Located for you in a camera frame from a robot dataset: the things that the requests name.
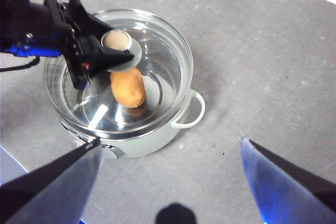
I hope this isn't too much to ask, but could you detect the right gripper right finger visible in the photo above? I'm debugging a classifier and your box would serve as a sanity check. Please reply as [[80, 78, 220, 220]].
[[240, 137, 336, 224]]

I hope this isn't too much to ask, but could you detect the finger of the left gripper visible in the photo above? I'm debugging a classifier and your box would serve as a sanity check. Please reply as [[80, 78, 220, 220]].
[[69, 0, 116, 43], [78, 34, 135, 79]]

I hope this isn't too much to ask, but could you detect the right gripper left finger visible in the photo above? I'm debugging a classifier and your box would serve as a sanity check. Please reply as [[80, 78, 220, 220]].
[[0, 137, 103, 224]]

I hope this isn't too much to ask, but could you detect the glass lid with green knob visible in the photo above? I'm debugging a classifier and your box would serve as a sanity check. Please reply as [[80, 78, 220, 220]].
[[44, 8, 194, 141]]

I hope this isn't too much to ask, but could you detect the brown potato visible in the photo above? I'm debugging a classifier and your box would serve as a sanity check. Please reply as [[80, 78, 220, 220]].
[[110, 67, 146, 109]]

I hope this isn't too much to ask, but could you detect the pale green electric cooking pot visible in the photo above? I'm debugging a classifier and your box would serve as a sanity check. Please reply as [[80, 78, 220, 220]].
[[46, 50, 206, 159]]

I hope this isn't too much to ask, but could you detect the black cable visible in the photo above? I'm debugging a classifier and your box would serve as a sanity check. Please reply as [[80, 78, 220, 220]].
[[0, 56, 40, 73]]

